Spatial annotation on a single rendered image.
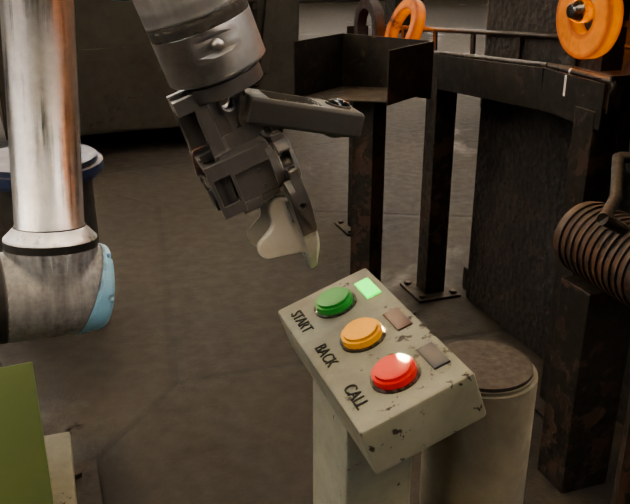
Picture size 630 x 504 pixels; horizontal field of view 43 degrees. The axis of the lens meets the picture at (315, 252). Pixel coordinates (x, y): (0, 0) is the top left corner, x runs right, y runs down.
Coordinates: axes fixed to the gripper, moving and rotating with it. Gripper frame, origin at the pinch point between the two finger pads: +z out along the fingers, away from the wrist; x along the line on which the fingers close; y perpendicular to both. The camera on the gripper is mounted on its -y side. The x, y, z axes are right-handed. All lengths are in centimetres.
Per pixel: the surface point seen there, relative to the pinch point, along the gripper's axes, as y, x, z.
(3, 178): 41, -125, 11
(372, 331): -0.7, 8.9, 5.5
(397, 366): -0.3, 15.3, 5.6
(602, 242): -48, -26, 34
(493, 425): -9.3, 9.2, 22.8
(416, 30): -75, -139, 23
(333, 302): 0.3, 1.2, 5.5
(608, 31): -74, -53, 13
